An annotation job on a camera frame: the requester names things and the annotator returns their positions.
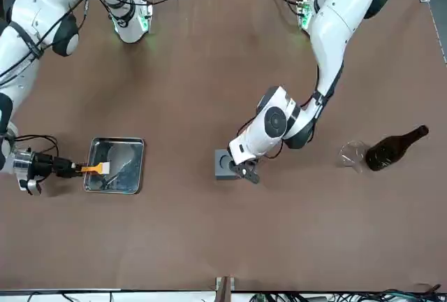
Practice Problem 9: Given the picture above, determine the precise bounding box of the orange handled paint brush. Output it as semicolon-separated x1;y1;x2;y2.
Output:
80;162;111;176

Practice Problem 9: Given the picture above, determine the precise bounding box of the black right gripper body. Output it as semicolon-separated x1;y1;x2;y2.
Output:
30;153;59;180

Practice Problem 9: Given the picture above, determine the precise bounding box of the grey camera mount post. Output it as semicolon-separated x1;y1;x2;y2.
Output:
215;275;238;302

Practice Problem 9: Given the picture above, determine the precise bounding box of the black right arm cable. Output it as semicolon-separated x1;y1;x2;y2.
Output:
0;0;179;163

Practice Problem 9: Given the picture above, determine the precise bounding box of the dark brown glass bottle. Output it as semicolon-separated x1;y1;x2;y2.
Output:
365;125;430;172

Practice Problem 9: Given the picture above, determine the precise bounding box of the grey part base block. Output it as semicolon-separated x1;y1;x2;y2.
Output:
214;148;238;181

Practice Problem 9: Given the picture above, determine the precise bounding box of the square metal paint tray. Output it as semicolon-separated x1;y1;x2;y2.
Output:
82;136;145;195

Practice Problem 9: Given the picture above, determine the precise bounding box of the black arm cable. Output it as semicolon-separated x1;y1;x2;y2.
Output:
235;60;346;160
0;0;179;163

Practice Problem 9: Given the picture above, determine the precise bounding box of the black table edge cable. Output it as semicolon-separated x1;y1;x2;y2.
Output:
413;282;443;294

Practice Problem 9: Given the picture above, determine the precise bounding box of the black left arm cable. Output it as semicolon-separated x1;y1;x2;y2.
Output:
235;60;346;160

